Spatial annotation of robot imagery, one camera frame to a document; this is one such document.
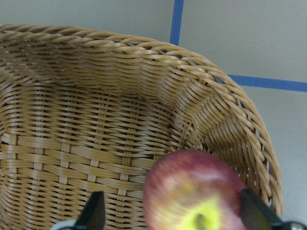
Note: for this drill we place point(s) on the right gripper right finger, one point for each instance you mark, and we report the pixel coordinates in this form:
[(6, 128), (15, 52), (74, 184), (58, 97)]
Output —
[(256, 215)]

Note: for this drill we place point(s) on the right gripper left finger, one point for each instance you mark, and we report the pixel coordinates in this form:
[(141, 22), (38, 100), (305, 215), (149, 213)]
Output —
[(93, 214)]

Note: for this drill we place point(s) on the red yellow apple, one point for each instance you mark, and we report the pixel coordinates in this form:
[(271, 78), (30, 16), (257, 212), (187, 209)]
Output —
[(192, 190)]

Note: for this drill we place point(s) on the woven wicker basket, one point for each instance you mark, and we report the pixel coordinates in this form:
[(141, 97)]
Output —
[(86, 110)]

